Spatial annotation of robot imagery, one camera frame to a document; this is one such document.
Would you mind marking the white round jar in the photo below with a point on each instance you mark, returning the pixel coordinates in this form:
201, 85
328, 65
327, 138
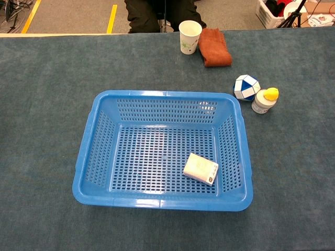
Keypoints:
261, 104

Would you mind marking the cardboard box with printed bag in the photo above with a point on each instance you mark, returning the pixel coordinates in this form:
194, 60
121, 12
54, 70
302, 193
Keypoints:
319, 17

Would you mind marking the white plastic laundry basket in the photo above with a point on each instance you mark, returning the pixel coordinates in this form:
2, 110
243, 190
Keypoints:
269, 14

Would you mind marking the person in black trousers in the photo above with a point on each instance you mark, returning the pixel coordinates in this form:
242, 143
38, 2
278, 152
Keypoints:
146, 15

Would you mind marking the white paper cup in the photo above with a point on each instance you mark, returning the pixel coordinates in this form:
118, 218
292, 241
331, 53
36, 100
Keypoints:
189, 39

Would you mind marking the folded orange-brown cloth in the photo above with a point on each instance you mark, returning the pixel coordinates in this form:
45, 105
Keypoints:
214, 48

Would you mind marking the blue perforated plastic basket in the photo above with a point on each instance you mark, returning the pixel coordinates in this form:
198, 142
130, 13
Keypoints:
162, 146

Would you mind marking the blue white snake cube ball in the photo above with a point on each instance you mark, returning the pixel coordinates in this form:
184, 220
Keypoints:
246, 87

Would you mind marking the black tripod stand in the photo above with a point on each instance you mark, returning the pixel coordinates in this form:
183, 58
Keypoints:
293, 15

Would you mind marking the blue-grey table cloth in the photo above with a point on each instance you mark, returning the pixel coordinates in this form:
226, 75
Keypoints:
47, 130

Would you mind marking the small pink and white box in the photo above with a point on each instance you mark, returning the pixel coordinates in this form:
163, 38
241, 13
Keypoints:
200, 168

